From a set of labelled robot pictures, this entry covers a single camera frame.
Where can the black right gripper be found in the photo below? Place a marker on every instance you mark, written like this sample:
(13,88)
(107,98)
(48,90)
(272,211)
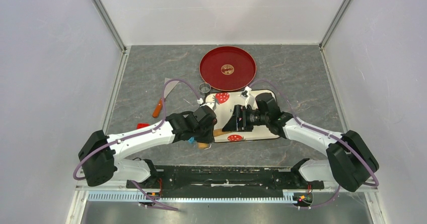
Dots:
(234,125)

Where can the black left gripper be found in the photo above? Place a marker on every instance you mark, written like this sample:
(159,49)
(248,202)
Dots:
(209,138)

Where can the wooden rolling pin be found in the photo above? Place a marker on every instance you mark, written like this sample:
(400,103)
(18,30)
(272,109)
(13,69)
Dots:
(205,141)

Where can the white strawberry print tray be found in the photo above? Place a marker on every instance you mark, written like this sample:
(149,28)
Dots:
(225,102)

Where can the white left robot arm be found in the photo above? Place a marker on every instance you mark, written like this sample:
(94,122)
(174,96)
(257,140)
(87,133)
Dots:
(104,157)

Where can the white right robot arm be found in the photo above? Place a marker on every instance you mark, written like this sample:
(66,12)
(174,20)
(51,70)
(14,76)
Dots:
(349,163)

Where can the round red lacquer tray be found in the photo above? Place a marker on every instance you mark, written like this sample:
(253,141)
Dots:
(228,68)

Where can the red toy brick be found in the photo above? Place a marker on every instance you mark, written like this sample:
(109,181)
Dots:
(142,125)

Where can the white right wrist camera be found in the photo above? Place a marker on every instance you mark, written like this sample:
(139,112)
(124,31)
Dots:
(247,96)

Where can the wooden handled metal scraper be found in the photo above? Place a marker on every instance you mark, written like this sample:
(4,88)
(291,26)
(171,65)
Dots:
(169,85)

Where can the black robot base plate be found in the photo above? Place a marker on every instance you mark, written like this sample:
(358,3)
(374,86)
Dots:
(227,181)

